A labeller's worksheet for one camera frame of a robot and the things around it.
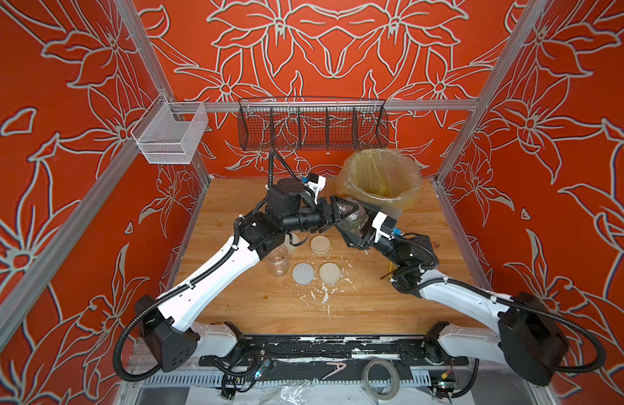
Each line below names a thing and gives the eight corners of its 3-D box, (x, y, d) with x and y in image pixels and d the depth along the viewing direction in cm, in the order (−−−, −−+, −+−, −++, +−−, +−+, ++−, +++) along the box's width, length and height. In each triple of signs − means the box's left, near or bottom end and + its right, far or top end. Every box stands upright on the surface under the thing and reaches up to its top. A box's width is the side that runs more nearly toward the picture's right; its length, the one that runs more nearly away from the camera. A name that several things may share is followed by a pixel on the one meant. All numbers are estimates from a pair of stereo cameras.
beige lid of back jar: (310, 253, 96) (310, 250, 94) (310, 238, 100) (310, 235, 99) (330, 253, 96) (330, 250, 94) (329, 238, 100) (329, 235, 99)
